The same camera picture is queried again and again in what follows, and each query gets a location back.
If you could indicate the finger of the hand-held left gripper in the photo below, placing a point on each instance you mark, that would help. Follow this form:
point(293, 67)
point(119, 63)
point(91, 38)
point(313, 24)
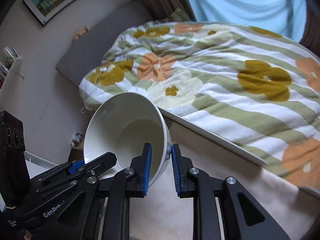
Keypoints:
point(100, 158)
point(92, 171)

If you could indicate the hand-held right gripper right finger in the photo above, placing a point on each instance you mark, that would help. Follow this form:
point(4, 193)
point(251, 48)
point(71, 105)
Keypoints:
point(175, 172)

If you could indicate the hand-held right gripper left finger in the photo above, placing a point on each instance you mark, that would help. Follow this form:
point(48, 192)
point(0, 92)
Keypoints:
point(147, 172)

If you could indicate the cream bowl with flower print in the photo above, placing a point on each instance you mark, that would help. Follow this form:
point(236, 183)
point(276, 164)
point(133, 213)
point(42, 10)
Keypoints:
point(120, 130)

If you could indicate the white storage box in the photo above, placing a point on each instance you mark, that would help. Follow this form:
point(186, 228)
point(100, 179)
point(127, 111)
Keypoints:
point(42, 162)

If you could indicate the white bookshelf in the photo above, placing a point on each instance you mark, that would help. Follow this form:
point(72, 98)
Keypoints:
point(12, 72)

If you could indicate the grey headboard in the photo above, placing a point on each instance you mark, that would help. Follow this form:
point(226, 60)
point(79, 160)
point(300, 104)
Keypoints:
point(105, 37)

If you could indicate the floral striped blanket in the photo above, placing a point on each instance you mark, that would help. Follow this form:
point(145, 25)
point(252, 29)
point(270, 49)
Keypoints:
point(225, 55)

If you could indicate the small beige object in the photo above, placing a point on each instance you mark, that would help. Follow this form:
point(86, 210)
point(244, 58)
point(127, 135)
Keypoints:
point(82, 32)

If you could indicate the light blue sheer curtain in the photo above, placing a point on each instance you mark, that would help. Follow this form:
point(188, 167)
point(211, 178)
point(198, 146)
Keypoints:
point(237, 0)

